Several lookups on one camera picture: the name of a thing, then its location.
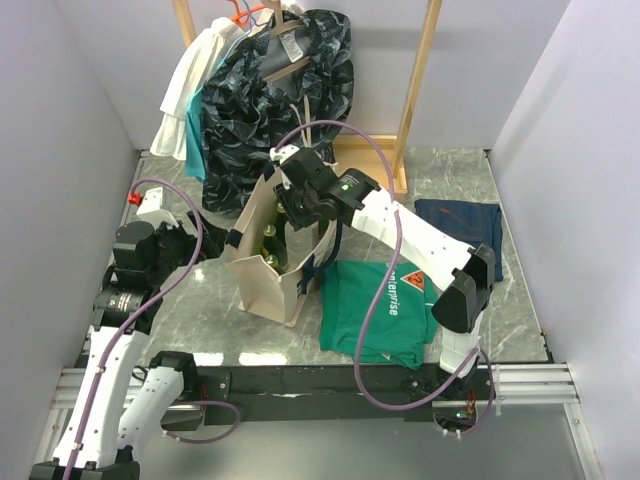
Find dark patterned hanging shirt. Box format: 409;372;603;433
201;9;355;214

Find teal hanging garment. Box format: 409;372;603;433
185;89;206;183

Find white hanging garment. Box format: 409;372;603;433
150;17;243;161

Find wooden clothes hanger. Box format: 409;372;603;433
261;0;311;83

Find beige canvas tote bag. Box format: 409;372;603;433
225;162;336;327

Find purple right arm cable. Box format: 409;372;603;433
276;119;496;442

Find green glass bottle gold cap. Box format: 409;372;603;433
264;254;286;275

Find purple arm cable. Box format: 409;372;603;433
62;177;242;471
276;119;496;442

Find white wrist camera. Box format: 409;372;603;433
269;145;300;165
128;187;178;229

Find wooden clothes rack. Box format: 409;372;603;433
172;1;442;201

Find orange clothes hanger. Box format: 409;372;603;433
228;0;264;27

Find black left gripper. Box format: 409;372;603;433
147;208;227;284

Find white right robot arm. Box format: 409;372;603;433
270;145;495;398

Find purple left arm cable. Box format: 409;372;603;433
62;177;242;471

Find folded blue jeans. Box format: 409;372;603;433
414;199;504;282

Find green printed t-shirt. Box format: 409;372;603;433
319;260;438;370

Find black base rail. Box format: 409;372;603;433
198;363;495;426

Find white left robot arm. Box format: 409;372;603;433
30;212;228;479

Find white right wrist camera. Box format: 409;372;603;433
269;145;300;165

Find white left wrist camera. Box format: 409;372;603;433
128;187;178;229

